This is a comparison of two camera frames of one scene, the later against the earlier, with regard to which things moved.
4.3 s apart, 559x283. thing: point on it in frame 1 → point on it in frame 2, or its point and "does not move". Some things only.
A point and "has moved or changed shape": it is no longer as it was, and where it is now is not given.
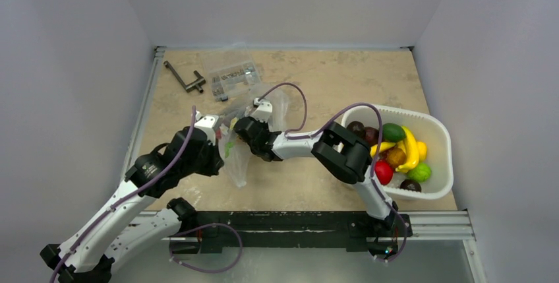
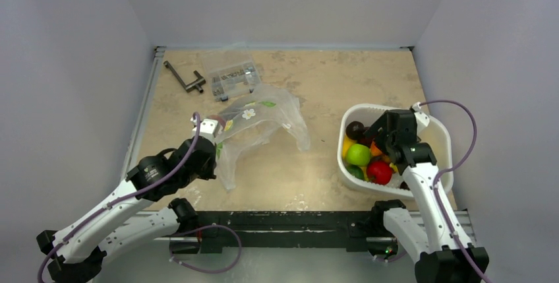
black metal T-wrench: x=196 y=84 does not move
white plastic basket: x=429 y=128 does not move
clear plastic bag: x=271 y=106 has moved or changed shape
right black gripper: x=244 y=130 → x=390 y=128
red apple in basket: x=383 y=172 does not move
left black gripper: x=216 y=162 does not move
